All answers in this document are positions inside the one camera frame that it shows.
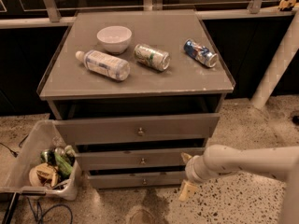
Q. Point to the green can in bin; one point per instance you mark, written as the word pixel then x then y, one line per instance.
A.
pixel 63 162

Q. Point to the grey top drawer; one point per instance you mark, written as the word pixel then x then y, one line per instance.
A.
pixel 137 129

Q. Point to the yellow object on ledge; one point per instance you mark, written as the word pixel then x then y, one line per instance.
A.
pixel 286 5

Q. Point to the grey drawer cabinet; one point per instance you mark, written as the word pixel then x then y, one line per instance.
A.
pixel 186 87

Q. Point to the grey bottom drawer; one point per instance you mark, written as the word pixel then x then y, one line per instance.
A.
pixel 136 180

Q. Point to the yellow snack bag in bin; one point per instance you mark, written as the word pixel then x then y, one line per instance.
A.
pixel 43 175

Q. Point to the metal railing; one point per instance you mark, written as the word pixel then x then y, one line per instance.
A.
pixel 30 13

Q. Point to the grey middle drawer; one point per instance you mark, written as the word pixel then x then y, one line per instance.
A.
pixel 127 159

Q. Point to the clear plastic bottle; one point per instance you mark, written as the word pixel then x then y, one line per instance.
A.
pixel 104 64

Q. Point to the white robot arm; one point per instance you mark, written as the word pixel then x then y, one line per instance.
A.
pixel 278 163

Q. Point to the grey drawer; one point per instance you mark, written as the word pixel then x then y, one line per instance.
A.
pixel 127 159
pixel 136 180
pixel 137 129

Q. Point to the green white soda can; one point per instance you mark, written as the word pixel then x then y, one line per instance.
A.
pixel 152 57

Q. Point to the white bowl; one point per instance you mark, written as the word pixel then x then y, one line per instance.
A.
pixel 115 39

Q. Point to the white slanted pole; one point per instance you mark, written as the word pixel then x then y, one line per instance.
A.
pixel 287 48

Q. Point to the blue soda can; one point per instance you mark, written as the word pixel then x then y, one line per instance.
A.
pixel 200 53

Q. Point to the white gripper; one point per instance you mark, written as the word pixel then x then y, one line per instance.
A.
pixel 191 172

